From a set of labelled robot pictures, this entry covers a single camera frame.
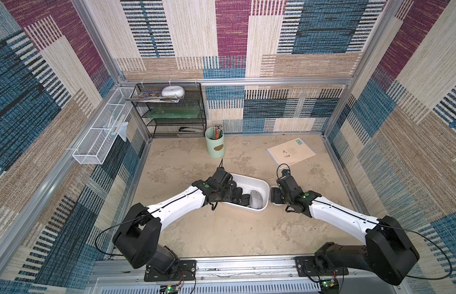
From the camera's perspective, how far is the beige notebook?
1.10m

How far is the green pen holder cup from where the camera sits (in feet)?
3.33

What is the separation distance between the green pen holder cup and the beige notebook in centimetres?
29
